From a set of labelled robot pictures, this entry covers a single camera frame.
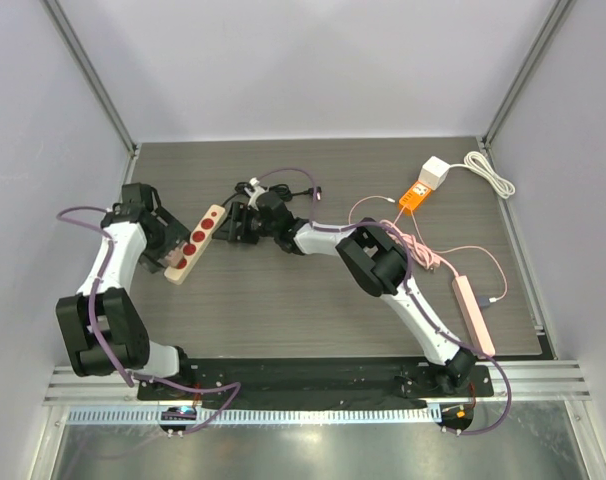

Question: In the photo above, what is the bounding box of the beige red power strip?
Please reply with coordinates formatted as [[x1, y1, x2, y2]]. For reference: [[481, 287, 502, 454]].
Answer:
[[164, 204, 227, 285]]

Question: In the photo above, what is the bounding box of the pink plug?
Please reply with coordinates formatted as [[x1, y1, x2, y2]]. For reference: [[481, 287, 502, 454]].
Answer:
[[165, 248, 184, 268]]

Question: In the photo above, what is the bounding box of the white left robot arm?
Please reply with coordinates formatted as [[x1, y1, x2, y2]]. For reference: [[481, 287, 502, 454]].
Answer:
[[55, 183, 195, 400]]

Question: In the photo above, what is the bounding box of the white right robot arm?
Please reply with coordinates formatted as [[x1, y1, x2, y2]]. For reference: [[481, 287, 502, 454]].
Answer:
[[215, 191, 477, 396]]

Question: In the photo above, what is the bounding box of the white cube socket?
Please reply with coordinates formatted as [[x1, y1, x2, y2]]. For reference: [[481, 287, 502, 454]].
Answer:
[[418, 156, 451, 191]]

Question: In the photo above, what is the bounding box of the orange power adapter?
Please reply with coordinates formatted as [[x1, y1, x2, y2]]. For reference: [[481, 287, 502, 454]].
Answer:
[[398, 181, 432, 215]]

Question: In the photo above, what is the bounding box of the pink power strip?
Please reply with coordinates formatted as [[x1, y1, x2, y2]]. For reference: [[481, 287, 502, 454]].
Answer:
[[452, 275, 496, 357]]

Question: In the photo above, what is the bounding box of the black power strip cable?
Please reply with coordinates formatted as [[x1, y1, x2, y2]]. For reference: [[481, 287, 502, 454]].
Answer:
[[221, 181, 325, 207]]

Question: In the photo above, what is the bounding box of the pink coiled cable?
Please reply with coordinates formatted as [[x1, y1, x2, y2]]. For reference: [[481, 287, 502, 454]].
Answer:
[[347, 195, 508, 304]]

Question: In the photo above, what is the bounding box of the left aluminium frame post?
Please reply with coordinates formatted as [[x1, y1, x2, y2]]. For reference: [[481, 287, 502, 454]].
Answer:
[[41, 0, 137, 158]]

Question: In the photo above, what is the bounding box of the aluminium frame post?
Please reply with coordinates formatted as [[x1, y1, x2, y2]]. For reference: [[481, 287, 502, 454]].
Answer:
[[41, 0, 137, 158], [478, 0, 575, 151]]

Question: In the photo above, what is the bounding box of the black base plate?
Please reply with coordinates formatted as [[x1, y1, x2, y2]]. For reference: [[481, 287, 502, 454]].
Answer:
[[137, 356, 495, 401]]

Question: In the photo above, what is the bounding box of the white coiled cable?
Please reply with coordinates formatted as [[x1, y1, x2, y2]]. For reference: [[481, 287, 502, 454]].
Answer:
[[447, 151, 517, 200]]

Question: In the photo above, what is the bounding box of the white slotted cable duct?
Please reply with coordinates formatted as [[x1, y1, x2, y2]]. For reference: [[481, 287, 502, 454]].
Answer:
[[67, 404, 441, 425]]

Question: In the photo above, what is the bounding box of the aluminium front rail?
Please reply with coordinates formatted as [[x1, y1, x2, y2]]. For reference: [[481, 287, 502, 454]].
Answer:
[[45, 359, 590, 411]]

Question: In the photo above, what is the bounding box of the right aluminium frame post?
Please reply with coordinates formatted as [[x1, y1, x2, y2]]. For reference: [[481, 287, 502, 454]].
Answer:
[[478, 0, 575, 151]]

